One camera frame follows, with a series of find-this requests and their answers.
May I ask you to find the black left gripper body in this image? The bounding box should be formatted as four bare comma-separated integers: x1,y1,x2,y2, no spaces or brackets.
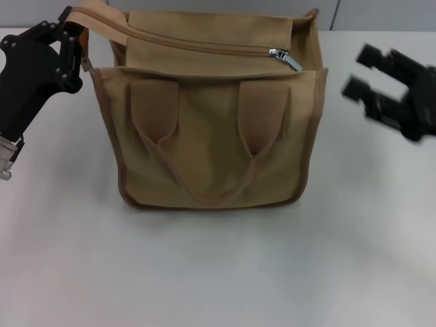
0,28,84,143

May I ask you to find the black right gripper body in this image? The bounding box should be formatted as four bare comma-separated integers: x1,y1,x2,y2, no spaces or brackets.
397,57,436,144

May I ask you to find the silver metal zipper pull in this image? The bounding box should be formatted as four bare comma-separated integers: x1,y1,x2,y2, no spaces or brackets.
268,48,304,73

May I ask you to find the khaki canvas food bag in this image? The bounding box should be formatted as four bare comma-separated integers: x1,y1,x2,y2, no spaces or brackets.
63,0,330,211

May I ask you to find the left gripper cable with connector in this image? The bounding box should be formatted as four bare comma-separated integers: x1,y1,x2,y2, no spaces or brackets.
0,134,27,182

